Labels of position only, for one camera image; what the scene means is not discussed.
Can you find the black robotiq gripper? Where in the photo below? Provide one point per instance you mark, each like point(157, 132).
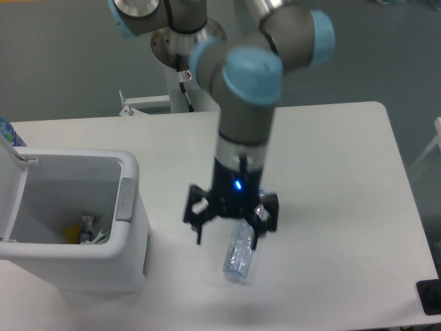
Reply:
point(233, 195)

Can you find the crushed clear plastic bottle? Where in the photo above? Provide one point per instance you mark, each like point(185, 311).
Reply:
point(238, 260)

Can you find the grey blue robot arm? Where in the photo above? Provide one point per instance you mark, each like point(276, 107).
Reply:
point(245, 79)

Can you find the yellow trash piece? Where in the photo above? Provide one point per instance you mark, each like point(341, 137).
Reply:
point(72, 234)

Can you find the white trash can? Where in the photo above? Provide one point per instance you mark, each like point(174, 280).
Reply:
point(65, 185)

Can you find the white trash can lid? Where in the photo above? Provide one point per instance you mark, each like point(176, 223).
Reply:
point(14, 171)

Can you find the crumpled printed wrapper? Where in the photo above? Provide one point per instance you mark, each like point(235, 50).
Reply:
point(88, 234)

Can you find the black device at corner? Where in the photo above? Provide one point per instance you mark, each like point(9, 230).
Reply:
point(429, 293)

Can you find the blue patterned bottle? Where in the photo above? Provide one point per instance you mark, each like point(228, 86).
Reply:
point(9, 133)

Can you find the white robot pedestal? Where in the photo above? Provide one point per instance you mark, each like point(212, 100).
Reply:
point(174, 36)

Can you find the white frame at right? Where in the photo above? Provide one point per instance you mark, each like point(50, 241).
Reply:
point(428, 155)

